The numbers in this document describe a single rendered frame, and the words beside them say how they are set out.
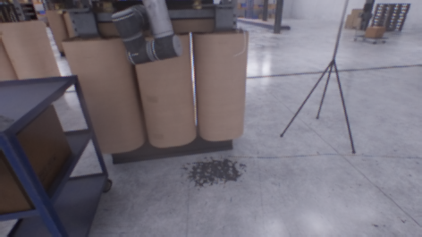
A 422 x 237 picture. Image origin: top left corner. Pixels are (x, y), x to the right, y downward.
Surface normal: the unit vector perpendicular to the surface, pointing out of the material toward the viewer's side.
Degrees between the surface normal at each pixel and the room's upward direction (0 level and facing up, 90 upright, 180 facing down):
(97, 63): 90
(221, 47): 90
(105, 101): 90
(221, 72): 90
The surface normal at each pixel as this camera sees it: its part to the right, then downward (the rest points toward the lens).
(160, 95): 0.20, 0.42
